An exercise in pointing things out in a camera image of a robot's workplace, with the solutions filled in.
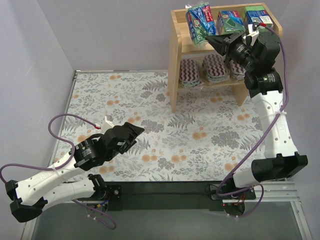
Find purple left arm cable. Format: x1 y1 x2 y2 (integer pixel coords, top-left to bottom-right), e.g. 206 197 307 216
0 113 117 230

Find aluminium frame rail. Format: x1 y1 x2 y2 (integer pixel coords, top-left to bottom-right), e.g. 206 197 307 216
22 181 312 240

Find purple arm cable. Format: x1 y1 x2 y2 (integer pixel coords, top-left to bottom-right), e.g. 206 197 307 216
216 23 291 218
0 113 117 230

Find green blue sponge pack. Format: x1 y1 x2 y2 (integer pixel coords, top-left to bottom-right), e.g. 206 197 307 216
185 2 217 46
243 5 274 34
216 10 245 35

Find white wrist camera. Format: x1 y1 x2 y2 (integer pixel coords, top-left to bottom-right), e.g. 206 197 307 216
242 21 261 46
100 115 115 133

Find floral patterned table mat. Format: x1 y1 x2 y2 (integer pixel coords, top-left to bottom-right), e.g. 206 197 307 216
60 71 263 182

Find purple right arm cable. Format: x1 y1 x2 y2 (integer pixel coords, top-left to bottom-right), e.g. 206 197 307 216
216 23 291 218

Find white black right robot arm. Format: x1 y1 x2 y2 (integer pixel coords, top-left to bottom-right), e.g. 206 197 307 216
206 32 308 198

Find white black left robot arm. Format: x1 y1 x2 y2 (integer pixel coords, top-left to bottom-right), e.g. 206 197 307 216
5 121 144 223

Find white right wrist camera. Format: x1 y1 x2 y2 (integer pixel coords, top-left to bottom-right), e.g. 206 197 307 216
242 21 261 46

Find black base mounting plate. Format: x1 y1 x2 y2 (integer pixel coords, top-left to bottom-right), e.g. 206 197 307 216
84 181 257 212

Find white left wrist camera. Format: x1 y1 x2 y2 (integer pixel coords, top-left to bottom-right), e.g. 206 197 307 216
100 115 115 133

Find wooden two-tier shelf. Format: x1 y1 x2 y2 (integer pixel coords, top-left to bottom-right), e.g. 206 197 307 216
167 2 283 113

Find purple wavy sponge pack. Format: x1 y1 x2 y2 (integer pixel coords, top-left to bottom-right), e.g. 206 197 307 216
179 58 203 89
229 60 246 81
202 53 230 84

